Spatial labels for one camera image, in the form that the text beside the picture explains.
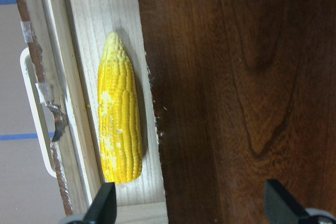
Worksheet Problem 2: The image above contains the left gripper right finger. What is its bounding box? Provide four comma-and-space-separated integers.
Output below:
264, 179, 335, 223

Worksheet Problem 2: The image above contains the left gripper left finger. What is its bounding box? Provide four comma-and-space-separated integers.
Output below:
59, 183, 117, 224

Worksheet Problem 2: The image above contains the yellow toy corn cob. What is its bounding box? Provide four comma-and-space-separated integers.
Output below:
98, 31, 143, 184

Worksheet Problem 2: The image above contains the wooden drawer with white handle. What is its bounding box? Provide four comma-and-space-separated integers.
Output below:
17, 0, 168, 223

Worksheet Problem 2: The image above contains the dark wooden drawer box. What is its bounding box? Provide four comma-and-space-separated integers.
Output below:
139, 0, 335, 223

